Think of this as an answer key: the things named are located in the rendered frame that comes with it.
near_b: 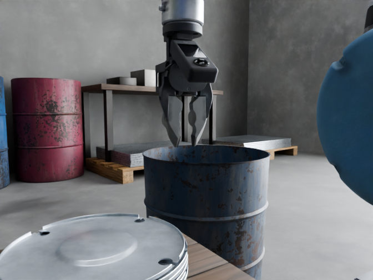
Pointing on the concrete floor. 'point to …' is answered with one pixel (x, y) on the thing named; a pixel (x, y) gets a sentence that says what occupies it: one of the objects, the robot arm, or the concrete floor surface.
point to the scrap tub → (212, 198)
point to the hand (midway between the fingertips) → (186, 140)
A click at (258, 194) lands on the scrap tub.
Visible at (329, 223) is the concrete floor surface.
